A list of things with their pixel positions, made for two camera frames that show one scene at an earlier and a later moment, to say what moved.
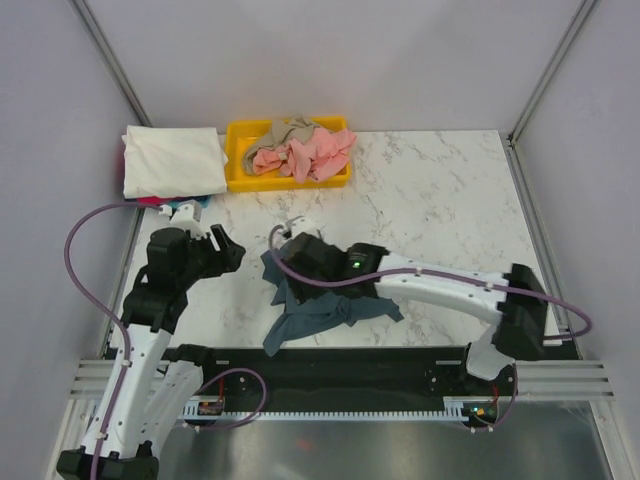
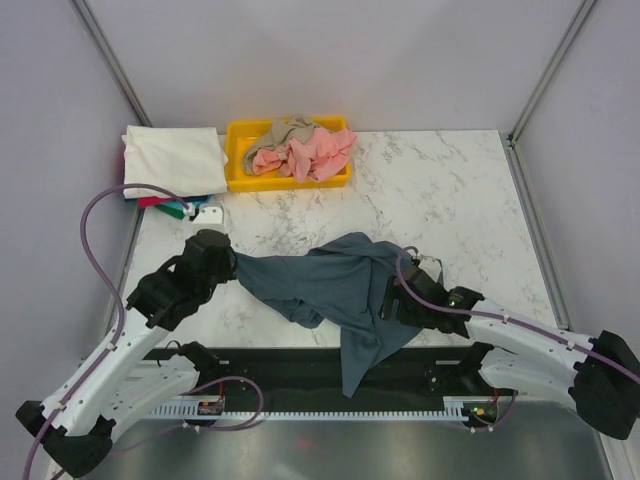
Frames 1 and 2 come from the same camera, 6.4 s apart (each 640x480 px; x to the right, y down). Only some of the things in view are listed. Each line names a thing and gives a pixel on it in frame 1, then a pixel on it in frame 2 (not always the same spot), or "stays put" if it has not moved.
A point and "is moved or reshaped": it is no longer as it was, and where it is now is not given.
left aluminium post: [113, 62] stays put
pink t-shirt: [320, 153] stays put
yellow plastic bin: [241, 135] stays put
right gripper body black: [290, 265] -> [406, 313]
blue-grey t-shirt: [314, 311] is moved or reshaped
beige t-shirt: [281, 132] stays put
